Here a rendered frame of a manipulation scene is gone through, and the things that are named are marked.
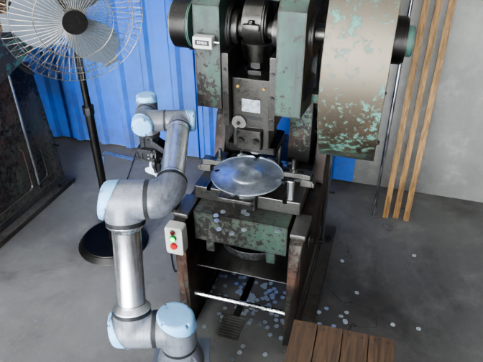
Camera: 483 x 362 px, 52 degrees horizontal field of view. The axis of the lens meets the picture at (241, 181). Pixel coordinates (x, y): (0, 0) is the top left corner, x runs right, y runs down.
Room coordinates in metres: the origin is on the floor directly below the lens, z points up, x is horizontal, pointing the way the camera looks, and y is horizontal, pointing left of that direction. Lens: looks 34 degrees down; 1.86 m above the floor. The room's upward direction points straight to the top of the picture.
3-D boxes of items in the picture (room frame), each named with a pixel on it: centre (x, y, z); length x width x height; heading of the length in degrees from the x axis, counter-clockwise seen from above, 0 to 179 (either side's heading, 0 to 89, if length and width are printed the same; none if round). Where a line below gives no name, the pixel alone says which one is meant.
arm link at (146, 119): (1.55, 0.32, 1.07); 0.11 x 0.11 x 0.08; 1
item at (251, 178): (1.65, -0.02, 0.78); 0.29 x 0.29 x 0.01
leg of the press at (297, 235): (1.82, -0.36, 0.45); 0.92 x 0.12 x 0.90; 163
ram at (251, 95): (1.73, -0.05, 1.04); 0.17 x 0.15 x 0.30; 163
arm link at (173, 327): (1.03, 0.21, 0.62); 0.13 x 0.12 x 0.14; 91
